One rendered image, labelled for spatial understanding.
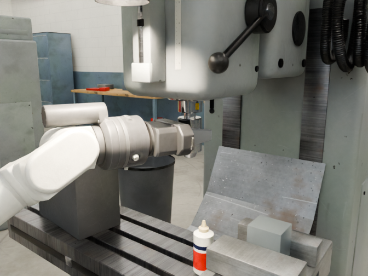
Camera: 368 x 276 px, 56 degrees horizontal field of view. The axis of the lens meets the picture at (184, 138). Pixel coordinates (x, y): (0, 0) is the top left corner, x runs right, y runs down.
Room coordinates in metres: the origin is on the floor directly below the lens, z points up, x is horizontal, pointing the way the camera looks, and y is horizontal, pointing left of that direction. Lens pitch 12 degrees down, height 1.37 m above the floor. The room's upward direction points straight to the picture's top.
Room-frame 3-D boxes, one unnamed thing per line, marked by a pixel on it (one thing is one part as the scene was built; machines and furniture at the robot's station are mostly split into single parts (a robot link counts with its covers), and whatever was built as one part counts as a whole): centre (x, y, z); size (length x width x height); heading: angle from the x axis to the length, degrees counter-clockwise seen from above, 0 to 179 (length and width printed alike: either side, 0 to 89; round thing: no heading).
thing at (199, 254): (0.62, -0.04, 1.01); 0.04 x 0.04 x 0.11
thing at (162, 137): (0.60, 0.07, 1.23); 0.13 x 0.12 x 0.10; 33
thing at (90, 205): (0.86, 0.28, 1.06); 0.22 x 0.12 x 0.20; 46
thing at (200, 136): (0.62, -0.03, 1.24); 0.06 x 0.02 x 0.03; 123
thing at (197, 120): (0.65, -0.01, 1.26); 0.05 x 0.05 x 0.01
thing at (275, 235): (0.54, -0.15, 1.07); 0.06 x 0.05 x 0.06; 54
